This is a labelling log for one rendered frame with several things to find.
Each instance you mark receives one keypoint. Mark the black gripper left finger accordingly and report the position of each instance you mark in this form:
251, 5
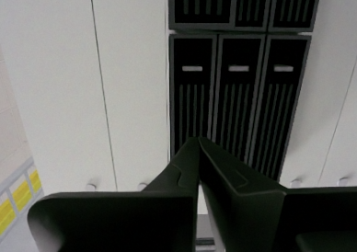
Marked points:
161, 218

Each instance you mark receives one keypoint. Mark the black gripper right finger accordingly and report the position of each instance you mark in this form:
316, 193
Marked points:
250, 212

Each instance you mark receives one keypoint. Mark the white rack cabinet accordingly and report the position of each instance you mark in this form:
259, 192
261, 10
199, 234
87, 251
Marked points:
90, 78

